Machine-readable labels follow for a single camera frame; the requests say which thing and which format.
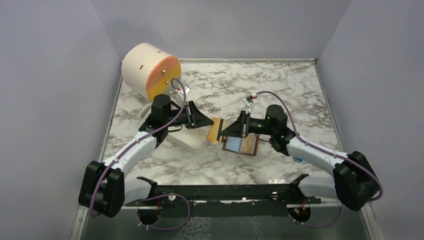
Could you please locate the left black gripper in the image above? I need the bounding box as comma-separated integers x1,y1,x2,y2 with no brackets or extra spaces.
164,100,214,130

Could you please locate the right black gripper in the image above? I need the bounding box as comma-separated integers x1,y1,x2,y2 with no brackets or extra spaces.
220,110,275,139

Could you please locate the brown leather card holder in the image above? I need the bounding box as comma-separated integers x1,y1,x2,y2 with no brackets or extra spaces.
222,135,259,156

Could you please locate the gold credit card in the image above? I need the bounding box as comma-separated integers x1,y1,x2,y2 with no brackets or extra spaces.
206,117,227,144
239,135,257,154

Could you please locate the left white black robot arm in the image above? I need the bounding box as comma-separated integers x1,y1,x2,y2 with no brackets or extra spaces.
78,94,214,218

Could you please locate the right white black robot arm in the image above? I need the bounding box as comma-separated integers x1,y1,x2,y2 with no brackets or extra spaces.
220,104,381,211

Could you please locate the white rectangular plastic tray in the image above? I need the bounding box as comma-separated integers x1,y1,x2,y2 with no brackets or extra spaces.
141,103,206,154

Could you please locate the round cream drawer cabinet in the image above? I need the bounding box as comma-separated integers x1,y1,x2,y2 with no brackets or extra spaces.
121,43,182,101

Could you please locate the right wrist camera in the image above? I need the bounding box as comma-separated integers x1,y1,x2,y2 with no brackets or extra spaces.
242,93,257,113

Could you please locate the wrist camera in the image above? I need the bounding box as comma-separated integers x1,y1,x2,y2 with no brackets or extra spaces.
176,86,191,99
242,93,257,113

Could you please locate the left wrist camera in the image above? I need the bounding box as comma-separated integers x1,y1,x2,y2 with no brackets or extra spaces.
176,86,191,99

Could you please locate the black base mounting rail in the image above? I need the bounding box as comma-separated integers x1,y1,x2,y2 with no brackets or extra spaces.
124,174,322,218

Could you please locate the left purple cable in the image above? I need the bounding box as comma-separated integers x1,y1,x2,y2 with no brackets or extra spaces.
88,78,191,232

